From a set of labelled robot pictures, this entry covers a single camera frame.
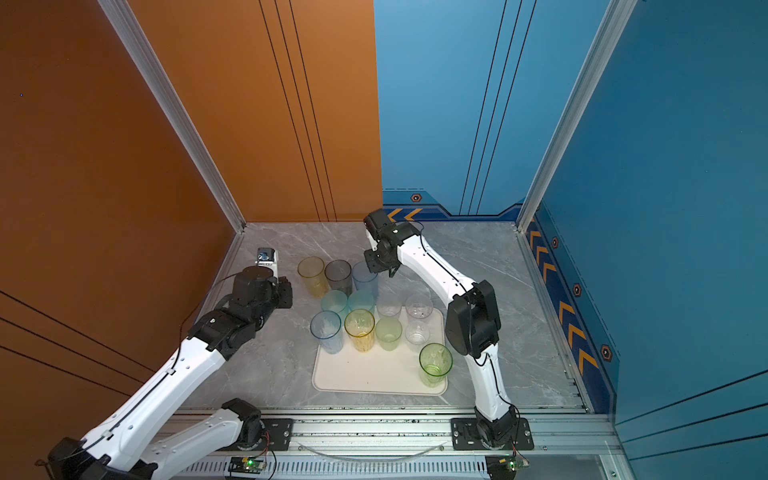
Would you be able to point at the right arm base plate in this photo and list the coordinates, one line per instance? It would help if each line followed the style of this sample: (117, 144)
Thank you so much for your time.
(471, 434)

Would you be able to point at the clear faceted cup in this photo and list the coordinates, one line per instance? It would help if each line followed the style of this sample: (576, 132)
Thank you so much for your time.
(419, 307)

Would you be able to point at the clear textured cup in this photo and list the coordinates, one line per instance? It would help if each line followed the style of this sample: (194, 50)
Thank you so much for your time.
(388, 305)

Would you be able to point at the left green circuit board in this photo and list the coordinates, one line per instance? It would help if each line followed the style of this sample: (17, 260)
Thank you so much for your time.
(247, 466)

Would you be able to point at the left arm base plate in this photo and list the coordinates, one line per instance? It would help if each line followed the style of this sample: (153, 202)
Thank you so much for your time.
(273, 434)

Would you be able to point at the light blue cup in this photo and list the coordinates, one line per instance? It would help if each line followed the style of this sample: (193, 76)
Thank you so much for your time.
(326, 327)
(364, 279)

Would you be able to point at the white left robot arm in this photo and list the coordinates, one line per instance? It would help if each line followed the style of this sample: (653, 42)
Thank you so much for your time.
(122, 446)

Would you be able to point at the cream rectangular tray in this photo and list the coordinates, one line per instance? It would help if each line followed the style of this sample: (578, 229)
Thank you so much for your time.
(377, 371)

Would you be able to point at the grey smoked cup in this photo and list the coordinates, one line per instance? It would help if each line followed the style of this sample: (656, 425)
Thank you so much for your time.
(338, 274)

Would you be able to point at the green tinted cup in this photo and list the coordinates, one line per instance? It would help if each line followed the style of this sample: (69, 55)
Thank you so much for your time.
(435, 362)

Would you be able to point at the right aluminium corner post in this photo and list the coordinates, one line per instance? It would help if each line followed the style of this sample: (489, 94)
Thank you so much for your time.
(610, 30)

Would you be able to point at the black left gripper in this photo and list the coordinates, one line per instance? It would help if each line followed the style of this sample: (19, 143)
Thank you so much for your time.
(284, 288)

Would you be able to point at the aluminium front rail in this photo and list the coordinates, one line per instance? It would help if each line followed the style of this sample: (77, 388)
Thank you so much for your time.
(345, 436)

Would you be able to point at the right circuit board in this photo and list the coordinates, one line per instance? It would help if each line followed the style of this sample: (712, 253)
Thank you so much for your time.
(505, 467)

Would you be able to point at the yellow-brown tinted cup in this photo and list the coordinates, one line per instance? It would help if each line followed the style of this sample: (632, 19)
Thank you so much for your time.
(311, 270)

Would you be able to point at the teal textured cup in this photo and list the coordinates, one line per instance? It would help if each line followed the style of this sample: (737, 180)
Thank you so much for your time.
(336, 301)
(362, 300)

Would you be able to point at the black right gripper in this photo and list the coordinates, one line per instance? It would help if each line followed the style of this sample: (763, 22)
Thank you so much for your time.
(369, 256)

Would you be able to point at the left aluminium corner post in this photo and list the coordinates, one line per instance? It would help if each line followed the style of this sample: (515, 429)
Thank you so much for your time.
(128, 29)

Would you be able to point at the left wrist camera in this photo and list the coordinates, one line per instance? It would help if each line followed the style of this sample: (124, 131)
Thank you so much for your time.
(267, 257)

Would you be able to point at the aluminium corner post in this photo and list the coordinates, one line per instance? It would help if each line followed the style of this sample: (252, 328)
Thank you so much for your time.
(128, 29)
(610, 30)

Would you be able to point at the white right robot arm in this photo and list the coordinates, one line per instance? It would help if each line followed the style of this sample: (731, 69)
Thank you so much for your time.
(472, 321)

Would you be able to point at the light green cup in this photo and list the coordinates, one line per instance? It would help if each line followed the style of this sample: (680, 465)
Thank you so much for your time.
(388, 332)

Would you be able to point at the teal textured cup front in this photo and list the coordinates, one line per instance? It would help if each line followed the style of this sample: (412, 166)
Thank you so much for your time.
(362, 300)

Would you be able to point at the yellow tinted cup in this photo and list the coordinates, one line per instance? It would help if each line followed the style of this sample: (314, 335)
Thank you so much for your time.
(359, 326)

